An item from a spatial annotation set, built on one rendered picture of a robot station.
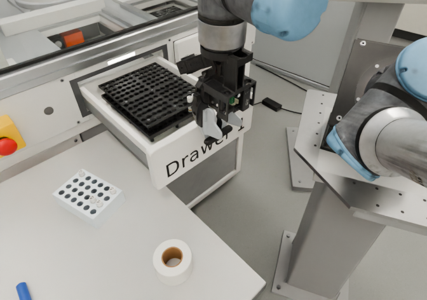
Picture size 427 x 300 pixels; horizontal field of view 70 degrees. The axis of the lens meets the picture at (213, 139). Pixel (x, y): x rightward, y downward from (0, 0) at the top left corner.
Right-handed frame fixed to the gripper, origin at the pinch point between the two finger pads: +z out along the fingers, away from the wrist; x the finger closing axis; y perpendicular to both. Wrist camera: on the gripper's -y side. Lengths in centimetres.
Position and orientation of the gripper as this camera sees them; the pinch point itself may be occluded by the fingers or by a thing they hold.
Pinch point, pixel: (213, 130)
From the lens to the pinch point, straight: 63.2
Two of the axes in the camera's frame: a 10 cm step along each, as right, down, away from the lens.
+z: 0.0, 7.3, 6.8
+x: 7.3, -4.7, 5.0
